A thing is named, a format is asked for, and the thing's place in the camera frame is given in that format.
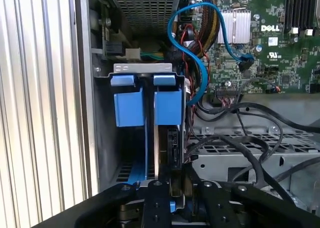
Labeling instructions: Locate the black power connector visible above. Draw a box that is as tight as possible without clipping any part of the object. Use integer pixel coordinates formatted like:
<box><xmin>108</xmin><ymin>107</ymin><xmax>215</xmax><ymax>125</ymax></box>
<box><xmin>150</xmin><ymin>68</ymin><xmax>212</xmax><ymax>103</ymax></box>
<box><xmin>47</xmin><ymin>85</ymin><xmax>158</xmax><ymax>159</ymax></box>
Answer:
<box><xmin>106</xmin><ymin>41</ymin><xmax>125</xmax><ymax>57</ymax></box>

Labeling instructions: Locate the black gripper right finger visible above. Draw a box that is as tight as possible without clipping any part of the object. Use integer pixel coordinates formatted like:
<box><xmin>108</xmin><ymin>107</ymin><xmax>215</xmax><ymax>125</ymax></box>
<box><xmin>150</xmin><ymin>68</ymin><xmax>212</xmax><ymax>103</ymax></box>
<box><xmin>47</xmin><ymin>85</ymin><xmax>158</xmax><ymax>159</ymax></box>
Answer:
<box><xmin>183</xmin><ymin>162</ymin><xmax>320</xmax><ymax>228</ymax></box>

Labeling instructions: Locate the blue data wire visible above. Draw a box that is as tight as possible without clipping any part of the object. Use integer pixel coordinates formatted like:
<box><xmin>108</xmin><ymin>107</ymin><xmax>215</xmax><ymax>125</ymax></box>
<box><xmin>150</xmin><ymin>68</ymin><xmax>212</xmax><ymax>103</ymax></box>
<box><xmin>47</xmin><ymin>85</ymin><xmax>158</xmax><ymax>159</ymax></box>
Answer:
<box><xmin>166</xmin><ymin>1</ymin><xmax>255</xmax><ymax>107</ymax></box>

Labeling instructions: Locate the hard disk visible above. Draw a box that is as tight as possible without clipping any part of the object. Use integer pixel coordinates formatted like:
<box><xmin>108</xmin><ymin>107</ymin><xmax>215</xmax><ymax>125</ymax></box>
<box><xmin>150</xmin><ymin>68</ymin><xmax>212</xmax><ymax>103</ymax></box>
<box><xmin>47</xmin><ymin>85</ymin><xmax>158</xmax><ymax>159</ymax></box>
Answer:
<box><xmin>152</xmin><ymin>74</ymin><xmax>188</xmax><ymax>211</ymax></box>

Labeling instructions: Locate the black front panel connector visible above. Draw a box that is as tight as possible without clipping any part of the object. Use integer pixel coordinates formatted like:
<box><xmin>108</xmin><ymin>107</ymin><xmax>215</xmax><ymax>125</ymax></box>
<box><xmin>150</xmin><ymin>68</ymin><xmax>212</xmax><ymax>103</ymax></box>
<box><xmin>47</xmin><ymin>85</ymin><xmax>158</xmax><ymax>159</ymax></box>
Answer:
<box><xmin>215</xmin><ymin>85</ymin><xmax>243</xmax><ymax>106</ymax></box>

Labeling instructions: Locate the empty blue disk carrier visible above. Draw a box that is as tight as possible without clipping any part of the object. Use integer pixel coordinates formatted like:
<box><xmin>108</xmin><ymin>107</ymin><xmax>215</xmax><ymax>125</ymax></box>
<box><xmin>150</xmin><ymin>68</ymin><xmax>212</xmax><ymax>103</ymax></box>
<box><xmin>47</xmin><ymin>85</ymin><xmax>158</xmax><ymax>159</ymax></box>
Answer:
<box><xmin>109</xmin><ymin>74</ymin><xmax>152</xmax><ymax>189</ymax></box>

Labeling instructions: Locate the black RAM slot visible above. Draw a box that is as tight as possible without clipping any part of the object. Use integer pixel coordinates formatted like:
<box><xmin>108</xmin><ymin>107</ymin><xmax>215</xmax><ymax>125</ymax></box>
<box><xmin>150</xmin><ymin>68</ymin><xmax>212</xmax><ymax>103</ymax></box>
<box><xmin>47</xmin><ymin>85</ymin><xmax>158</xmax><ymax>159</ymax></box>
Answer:
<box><xmin>291</xmin><ymin>0</ymin><xmax>300</xmax><ymax>35</ymax></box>
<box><xmin>285</xmin><ymin>0</ymin><xmax>293</xmax><ymax>32</ymax></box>
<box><xmin>307</xmin><ymin>0</ymin><xmax>318</xmax><ymax>38</ymax></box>
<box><xmin>299</xmin><ymin>0</ymin><xmax>308</xmax><ymax>32</ymax></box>

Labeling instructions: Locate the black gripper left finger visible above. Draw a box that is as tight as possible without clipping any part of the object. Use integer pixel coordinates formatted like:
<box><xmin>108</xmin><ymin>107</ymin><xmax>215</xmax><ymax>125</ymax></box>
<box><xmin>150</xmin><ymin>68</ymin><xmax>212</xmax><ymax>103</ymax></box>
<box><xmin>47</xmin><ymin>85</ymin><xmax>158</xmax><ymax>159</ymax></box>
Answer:
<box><xmin>32</xmin><ymin>180</ymin><xmax>172</xmax><ymax>228</ymax></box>

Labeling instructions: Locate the silver power supply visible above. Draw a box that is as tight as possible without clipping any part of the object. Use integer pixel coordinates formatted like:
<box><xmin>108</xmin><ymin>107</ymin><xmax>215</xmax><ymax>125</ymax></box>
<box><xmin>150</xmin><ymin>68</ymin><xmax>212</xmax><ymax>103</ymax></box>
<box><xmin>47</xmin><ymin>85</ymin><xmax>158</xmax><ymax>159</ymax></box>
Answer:
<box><xmin>106</xmin><ymin>0</ymin><xmax>182</xmax><ymax>38</ymax></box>

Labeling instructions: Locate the white power connector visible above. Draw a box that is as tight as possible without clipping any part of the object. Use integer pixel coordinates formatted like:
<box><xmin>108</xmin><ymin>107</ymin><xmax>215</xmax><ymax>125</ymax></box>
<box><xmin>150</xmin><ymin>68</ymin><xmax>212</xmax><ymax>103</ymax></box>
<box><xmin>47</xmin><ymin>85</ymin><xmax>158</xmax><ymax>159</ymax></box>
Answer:
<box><xmin>125</xmin><ymin>47</ymin><xmax>141</xmax><ymax>62</ymax></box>

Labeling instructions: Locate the red black wire bundle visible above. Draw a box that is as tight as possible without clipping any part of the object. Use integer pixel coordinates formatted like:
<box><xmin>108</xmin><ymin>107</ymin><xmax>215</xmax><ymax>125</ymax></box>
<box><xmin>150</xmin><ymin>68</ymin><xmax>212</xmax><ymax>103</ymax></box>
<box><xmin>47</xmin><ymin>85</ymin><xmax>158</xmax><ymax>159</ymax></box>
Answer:
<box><xmin>180</xmin><ymin>22</ymin><xmax>210</xmax><ymax>136</ymax></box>

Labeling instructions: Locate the green motherboard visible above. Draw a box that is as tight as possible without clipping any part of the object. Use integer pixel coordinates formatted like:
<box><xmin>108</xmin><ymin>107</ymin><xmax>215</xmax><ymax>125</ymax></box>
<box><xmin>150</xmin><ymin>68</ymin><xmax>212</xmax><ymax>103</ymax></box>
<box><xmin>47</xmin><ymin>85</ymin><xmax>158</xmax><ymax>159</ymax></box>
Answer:
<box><xmin>174</xmin><ymin>0</ymin><xmax>320</xmax><ymax>95</ymax></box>

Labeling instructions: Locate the perforated metal drive cage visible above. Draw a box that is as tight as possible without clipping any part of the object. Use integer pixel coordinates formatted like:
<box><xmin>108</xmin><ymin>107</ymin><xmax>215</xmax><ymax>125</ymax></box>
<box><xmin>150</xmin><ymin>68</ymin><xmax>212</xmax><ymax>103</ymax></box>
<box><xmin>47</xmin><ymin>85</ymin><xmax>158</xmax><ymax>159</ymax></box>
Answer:
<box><xmin>187</xmin><ymin>125</ymin><xmax>320</xmax><ymax>228</ymax></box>

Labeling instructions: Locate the black PC case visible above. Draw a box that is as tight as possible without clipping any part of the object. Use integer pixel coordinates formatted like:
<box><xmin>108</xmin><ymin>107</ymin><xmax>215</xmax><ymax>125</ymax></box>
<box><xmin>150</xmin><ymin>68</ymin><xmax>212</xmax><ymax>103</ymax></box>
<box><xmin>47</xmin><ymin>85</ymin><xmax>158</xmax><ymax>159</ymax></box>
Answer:
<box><xmin>73</xmin><ymin>0</ymin><xmax>320</xmax><ymax>228</ymax></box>

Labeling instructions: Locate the black disk wire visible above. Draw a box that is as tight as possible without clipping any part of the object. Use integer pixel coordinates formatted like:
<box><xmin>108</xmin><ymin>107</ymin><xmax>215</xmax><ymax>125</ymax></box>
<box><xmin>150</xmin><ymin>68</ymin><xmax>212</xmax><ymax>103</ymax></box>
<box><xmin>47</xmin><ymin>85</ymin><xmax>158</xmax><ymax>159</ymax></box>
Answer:
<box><xmin>171</xmin><ymin>134</ymin><xmax>267</xmax><ymax>198</ymax></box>

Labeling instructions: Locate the black yellow wire bundle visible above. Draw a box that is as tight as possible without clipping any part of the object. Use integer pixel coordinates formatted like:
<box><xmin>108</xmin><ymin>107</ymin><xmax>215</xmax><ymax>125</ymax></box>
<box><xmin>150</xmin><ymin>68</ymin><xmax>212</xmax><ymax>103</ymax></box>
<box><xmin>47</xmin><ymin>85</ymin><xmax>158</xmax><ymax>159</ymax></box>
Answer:
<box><xmin>196</xmin><ymin>0</ymin><xmax>221</xmax><ymax>53</ymax></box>

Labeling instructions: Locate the metal disk bay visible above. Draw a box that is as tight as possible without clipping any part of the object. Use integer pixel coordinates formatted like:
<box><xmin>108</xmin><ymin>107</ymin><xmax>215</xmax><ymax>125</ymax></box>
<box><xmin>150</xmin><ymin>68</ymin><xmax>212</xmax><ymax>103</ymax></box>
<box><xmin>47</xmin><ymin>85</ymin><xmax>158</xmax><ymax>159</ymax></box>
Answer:
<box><xmin>93</xmin><ymin>62</ymin><xmax>191</xmax><ymax>189</ymax></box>

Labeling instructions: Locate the thick black cable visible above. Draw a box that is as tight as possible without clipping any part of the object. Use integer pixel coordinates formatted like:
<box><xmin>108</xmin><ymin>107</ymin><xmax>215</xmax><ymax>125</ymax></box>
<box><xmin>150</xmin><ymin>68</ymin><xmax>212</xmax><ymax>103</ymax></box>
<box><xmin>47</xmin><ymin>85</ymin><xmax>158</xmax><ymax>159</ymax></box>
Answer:
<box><xmin>194</xmin><ymin>101</ymin><xmax>320</xmax><ymax>134</ymax></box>

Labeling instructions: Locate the silver finned heat sink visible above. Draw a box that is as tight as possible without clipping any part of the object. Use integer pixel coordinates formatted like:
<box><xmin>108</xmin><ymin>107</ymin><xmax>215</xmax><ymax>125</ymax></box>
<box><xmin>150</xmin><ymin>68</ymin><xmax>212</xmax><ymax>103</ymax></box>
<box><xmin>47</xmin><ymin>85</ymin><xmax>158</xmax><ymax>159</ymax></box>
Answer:
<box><xmin>216</xmin><ymin>9</ymin><xmax>252</xmax><ymax>44</ymax></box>

